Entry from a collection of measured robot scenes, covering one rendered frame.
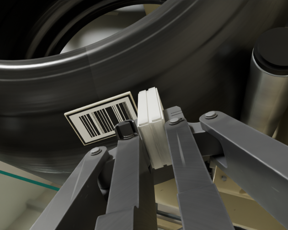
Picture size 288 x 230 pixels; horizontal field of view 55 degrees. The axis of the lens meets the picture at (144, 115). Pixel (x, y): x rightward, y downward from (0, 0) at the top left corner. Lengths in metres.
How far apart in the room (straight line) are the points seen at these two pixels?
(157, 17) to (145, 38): 0.02
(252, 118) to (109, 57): 0.17
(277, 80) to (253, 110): 0.07
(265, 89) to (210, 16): 0.08
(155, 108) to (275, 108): 0.16
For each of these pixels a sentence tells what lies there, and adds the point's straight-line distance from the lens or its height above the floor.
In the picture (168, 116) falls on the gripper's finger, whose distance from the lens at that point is 0.17.
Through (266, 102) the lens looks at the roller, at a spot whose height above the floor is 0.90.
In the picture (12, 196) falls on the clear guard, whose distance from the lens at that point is 1.17.
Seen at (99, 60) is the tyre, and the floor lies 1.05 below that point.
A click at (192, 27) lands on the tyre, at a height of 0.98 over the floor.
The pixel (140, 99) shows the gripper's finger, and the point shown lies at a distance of 0.20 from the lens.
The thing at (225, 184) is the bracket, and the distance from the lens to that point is 0.55.
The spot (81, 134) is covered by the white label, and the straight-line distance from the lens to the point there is 0.26.
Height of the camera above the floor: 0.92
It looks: 19 degrees up
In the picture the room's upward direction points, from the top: 80 degrees counter-clockwise
